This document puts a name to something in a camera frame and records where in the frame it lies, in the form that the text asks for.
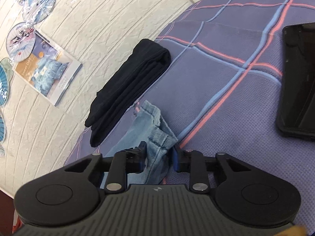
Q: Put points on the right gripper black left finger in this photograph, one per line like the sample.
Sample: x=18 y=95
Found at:
x=86 y=174

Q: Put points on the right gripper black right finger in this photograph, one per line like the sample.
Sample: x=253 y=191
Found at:
x=222 y=166

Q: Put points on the light blue denim jeans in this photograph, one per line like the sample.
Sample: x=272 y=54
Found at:
x=149 y=126

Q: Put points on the purple plaid bed sheet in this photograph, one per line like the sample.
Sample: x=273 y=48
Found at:
x=220 y=93

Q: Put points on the folded black garment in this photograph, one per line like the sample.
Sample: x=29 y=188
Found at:
x=145 y=65

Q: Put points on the black tablet device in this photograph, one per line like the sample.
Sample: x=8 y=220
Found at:
x=295 y=116

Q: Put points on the bedding advertisement poster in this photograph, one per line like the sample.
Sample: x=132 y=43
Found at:
x=49 y=68

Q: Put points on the large blue paper fan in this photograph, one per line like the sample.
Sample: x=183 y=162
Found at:
x=2 y=129

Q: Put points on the white floral paper fan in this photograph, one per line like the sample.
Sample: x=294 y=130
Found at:
x=20 y=41

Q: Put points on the pale blue floral fan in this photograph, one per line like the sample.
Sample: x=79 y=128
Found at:
x=35 y=11

